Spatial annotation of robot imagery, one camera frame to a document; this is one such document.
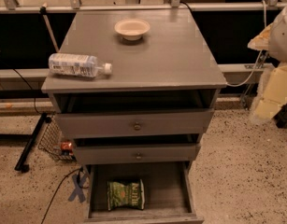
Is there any grey middle drawer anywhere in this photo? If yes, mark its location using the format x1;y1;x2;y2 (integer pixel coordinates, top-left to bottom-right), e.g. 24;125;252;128
73;143;200;165

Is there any dark cabinet at right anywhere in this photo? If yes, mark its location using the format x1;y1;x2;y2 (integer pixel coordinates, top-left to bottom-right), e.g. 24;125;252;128
274;104;287;128

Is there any white paper bowl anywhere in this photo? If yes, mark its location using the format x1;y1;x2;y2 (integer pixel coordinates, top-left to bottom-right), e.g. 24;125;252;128
114;19;151;41

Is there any white hanging cable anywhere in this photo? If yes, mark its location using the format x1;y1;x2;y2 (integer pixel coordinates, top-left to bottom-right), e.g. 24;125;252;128
226;0;268;88

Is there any clear plastic water bottle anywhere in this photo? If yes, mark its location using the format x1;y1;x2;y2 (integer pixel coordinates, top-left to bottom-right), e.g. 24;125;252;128
49;53;112;77

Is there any wire mesh basket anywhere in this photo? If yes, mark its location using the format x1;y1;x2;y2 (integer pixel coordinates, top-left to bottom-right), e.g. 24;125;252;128
37;117;75;161

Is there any grey wooden drawer cabinet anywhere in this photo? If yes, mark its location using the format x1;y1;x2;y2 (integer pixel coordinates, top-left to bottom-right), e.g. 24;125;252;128
40;8;228;173

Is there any orange soda can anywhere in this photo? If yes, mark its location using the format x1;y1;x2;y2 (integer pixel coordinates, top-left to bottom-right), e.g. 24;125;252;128
60;141;72;152

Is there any black metal floor bar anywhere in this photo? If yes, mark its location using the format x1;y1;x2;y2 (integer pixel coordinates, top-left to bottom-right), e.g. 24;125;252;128
14;113;48;173

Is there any grey open bottom drawer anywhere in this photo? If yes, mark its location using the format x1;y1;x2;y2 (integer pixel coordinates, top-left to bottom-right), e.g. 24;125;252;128
83;162;203;224

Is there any wooden stick black tip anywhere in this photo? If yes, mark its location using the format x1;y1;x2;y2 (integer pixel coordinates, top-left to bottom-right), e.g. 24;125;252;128
39;3;59;52

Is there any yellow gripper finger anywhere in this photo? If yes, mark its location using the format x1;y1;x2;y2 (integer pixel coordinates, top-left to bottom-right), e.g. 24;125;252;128
247;24;272;50
250;63;287;124

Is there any grey tape cross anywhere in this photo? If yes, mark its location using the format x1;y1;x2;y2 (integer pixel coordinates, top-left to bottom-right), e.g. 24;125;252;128
68;175;87;203

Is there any black floor cable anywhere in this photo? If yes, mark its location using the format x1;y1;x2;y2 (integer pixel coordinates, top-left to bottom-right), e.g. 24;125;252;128
39;166;85;224

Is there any green jalapeno chip bag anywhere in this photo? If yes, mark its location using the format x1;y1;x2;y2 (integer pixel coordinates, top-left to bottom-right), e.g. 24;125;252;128
107;179;145;211

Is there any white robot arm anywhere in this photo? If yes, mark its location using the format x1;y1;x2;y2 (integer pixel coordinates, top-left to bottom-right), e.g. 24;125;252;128
247;6;287;120

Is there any grey top drawer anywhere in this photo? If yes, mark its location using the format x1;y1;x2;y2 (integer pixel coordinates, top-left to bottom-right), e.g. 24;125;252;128
56;109;214;139

